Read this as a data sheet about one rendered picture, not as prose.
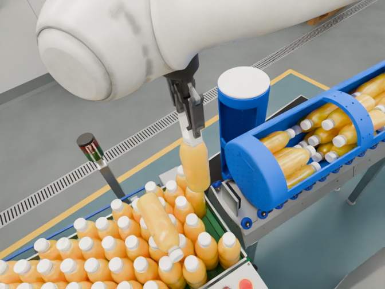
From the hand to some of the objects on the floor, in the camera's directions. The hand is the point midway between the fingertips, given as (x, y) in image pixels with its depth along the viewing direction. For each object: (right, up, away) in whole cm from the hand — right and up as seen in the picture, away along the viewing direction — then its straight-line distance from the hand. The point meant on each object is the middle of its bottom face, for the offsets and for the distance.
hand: (190, 129), depth 60 cm
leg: (+36, -90, +112) cm, 148 cm away
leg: (+121, -47, +136) cm, 188 cm away
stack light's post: (-24, -83, +127) cm, 154 cm away
